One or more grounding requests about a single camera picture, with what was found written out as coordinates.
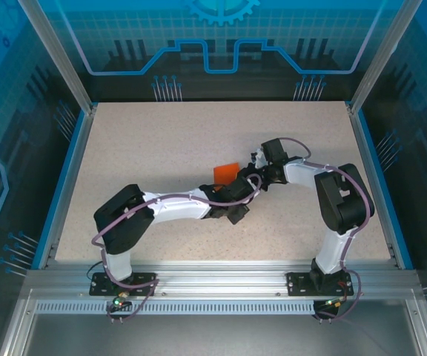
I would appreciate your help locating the aluminium mounting rail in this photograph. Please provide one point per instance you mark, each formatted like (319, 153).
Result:
(217, 278)

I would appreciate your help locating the connector with orange light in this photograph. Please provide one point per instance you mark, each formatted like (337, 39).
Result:
(334, 303)

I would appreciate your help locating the aluminium table side rail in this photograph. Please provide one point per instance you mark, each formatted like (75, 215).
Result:
(364, 148)
(75, 167)

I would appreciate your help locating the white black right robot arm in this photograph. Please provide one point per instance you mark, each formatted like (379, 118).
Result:
(343, 200)

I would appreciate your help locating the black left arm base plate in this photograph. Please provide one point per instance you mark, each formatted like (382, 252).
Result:
(145, 277)

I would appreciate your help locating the connector with green light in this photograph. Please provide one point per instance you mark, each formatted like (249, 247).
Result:
(119, 302)

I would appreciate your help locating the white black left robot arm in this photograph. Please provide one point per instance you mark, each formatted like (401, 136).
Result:
(184, 212)

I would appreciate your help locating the aluminium frame post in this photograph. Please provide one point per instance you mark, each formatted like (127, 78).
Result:
(382, 55)
(60, 55)

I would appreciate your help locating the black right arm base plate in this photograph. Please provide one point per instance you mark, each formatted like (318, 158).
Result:
(297, 285)

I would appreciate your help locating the grey metal sheet panel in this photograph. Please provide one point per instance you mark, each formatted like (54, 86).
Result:
(213, 337)

